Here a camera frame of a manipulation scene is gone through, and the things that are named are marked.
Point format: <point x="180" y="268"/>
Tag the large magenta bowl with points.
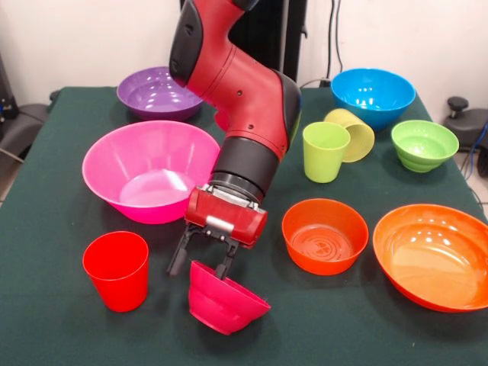
<point x="145" y="175"/>

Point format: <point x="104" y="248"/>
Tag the dark green tablecloth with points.
<point x="57" y="152"/>

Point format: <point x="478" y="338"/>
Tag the yellow cup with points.
<point x="362" y="141"/>

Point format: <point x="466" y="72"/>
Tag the small green bowl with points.
<point x="425" y="148"/>

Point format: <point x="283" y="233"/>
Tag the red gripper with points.
<point x="228" y="217"/>

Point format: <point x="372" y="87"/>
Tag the large orange bowl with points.
<point x="434" y="259"/>

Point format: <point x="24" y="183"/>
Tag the small orange bowl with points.
<point x="324" y="251"/>

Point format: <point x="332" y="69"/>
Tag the lime green cup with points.
<point x="324" y="160"/>

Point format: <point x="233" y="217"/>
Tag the black robot column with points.
<point x="267" y="38"/>

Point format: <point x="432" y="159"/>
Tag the blue bowl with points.
<point x="373" y="99"/>

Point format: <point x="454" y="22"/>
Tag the purple bowl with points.
<point x="152" y="95"/>

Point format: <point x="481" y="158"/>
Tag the black equipment box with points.
<point x="5" y="95"/>

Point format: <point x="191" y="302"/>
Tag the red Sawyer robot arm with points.
<point x="244" y="103"/>

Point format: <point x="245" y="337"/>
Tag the small crimson pink bowl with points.
<point x="225" y="305"/>

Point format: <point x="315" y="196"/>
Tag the red cup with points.
<point x="116" y="278"/>

